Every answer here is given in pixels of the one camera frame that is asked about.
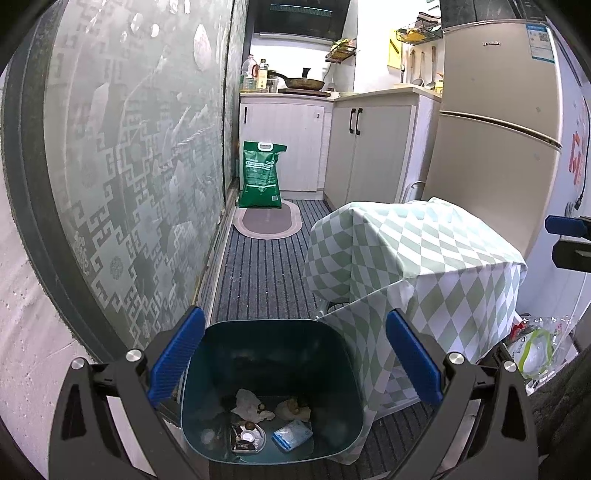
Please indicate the beige plastic glove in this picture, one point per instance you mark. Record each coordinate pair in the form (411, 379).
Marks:
(251, 404)

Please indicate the black range hood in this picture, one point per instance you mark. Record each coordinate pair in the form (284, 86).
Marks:
(300, 21)

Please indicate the frying pan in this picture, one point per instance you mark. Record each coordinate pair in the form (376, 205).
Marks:
(302, 83)

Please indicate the dark capped sauce bottle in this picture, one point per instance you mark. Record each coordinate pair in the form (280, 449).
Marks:
(262, 76)

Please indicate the beige refrigerator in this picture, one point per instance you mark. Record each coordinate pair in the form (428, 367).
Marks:
(489, 157)

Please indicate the black induction cooktop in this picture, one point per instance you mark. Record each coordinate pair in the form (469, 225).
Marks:
(304, 93)

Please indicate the brown food scrap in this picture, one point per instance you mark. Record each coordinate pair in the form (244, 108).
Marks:
(293, 410)

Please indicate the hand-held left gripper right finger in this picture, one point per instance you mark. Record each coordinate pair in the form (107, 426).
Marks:
(413, 360)

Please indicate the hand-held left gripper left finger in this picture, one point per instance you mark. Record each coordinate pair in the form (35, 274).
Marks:
(175, 360)

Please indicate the green white checkered tablecloth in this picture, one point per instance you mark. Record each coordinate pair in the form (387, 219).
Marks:
(415, 258)

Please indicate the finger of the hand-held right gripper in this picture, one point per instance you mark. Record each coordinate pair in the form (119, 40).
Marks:
(575, 254)
(568, 225)

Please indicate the green rice bag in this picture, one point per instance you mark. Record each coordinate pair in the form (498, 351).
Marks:
(261, 180)

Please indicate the white kitchen cabinet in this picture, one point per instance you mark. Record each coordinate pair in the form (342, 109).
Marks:
(286, 143)

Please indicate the yellow cutting board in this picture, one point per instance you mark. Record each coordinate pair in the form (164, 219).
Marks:
(394, 50)

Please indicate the blue white fridge label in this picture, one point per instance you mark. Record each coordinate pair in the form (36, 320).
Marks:
(539, 42)

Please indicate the red paper decoration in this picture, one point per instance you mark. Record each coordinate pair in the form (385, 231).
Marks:
(577, 157)

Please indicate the blue trash bin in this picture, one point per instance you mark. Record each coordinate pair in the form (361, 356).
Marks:
(277, 350)

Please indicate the clear plastic bag with groceries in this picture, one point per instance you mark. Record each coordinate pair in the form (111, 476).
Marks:
(538, 350)

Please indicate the clear round plastic container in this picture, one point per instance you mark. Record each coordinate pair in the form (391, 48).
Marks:
(247, 436)

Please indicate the wall spice rack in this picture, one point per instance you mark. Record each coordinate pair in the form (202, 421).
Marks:
(340, 51)

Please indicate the oval grey floor mat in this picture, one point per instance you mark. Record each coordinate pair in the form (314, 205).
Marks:
(268, 221)

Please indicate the frosted patterned glass door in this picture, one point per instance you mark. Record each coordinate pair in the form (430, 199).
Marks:
(129, 161)

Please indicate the grey striped floor carpet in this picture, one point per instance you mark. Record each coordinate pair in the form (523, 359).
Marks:
(263, 277)

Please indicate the large clear oil bottle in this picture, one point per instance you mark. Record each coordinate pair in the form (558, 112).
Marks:
(249, 76)

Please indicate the blue white plastic packet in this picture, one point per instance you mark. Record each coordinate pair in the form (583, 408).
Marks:
(292, 434)

